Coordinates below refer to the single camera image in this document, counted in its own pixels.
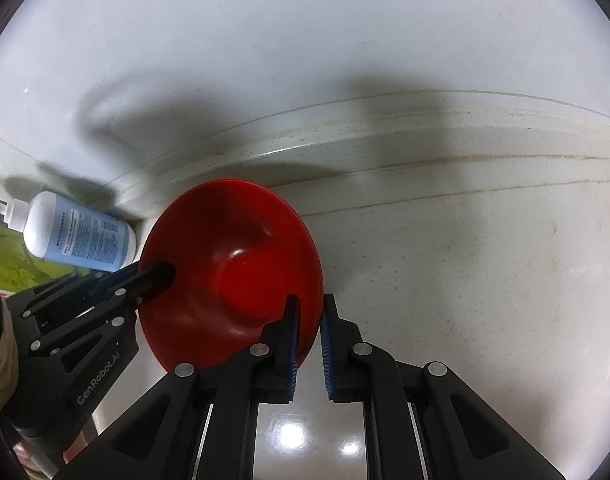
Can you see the white and blue pump bottle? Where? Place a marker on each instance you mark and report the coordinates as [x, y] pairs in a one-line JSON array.
[[80, 235]]

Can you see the red and black bowl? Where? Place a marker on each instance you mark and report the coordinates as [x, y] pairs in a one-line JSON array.
[[235, 240]]

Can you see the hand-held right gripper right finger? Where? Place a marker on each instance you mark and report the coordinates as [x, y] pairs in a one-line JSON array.
[[327, 355]]

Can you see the person's left hand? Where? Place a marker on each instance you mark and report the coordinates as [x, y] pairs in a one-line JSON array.
[[26, 455]]

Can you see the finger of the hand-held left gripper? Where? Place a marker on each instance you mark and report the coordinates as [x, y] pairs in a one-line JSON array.
[[152, 280], [117, 276]]

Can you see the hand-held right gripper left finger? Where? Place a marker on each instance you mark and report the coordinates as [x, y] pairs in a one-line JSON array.
[[292, 355]]

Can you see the green dish soap bottle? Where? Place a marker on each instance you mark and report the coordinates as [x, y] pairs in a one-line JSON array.
[[15, 265]]

